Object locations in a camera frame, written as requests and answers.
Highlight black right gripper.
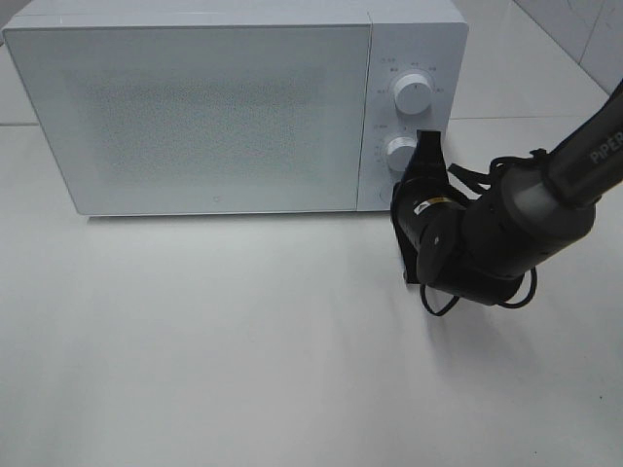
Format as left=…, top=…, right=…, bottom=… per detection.
left=390, top=130, right=467, bottom=284

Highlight white timer knob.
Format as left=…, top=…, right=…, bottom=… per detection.
left=385, top=136, right=418, bottom=172

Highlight round white door button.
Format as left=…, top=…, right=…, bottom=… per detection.
left=380, top=183, right=394, bottom=207

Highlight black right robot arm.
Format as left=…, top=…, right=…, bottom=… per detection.
left=390, top=87, right=622, bottom=316

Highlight upper white power knob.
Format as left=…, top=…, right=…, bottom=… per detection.
left=391, top=71, right=433, bottom=115

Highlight white microwave oven body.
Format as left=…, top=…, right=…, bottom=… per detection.
left=2, top=1, right=468, bottom=213

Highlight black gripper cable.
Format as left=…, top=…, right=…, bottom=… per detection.
left=418, top=148, right=549, bottom=318

